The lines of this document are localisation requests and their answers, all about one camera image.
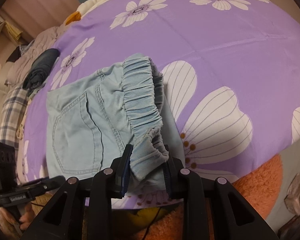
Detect light blue denim pants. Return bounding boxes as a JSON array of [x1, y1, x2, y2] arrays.
[[46, 54, 184, 194]]

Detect person left hand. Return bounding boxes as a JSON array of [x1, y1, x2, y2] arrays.
[[0, 202, 37, 238]]

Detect black tracker box left gripper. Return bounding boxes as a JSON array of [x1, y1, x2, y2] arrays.
[[0, 142, 17, 194]]

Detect orange fuzzy blanket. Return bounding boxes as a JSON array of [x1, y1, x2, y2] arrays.
[[130, 154, 283, 239]]

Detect plaid grey pillow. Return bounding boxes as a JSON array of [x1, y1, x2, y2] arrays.
[[0, 83, 27, 150]]

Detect dark folded jeans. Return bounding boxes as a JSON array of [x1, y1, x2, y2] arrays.
[[23, 48, 61, 92]]

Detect beige quilted blanket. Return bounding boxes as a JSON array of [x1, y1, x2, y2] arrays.
[[0, 25, 69, 94]]

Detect purple floral bed cover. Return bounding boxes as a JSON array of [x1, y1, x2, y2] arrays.
[[20, 0, 300, 209]]

